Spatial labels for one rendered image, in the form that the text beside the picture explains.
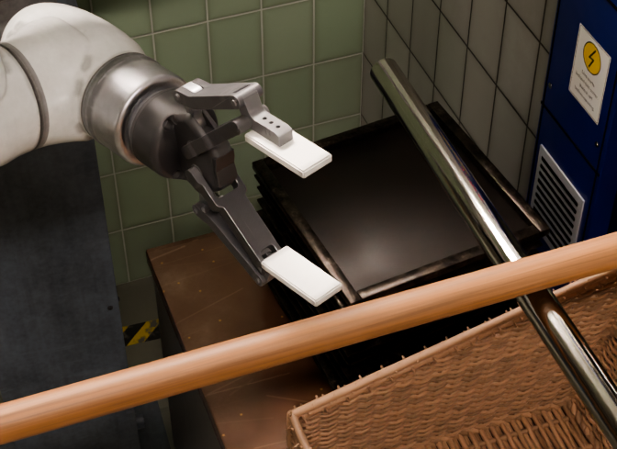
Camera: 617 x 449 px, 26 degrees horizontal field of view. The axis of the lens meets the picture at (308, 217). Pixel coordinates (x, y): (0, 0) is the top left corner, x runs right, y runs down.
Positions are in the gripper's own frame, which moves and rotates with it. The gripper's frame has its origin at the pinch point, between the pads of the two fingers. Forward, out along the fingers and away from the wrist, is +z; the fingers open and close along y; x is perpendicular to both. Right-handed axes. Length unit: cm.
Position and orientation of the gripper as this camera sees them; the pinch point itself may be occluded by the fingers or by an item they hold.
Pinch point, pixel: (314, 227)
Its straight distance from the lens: 106.5
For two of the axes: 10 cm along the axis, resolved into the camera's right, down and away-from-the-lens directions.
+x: -7.4, 4.8, -4.7
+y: 0.7, 7.6, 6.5
